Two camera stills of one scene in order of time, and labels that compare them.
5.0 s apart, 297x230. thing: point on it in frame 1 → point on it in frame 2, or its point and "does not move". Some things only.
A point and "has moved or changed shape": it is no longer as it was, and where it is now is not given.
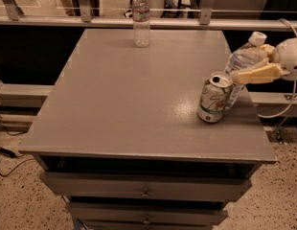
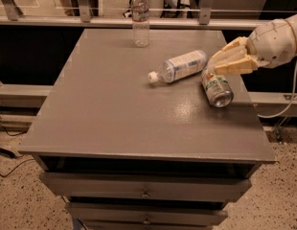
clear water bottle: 141,22 does not move
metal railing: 84,15 does not move
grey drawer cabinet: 120,141 does not move
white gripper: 290,58 → 272,43
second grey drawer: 146,214 does not move
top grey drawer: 115,185 does not move
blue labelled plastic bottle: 248,55 has moved or changed shape
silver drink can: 215,96 has moved or changed shape
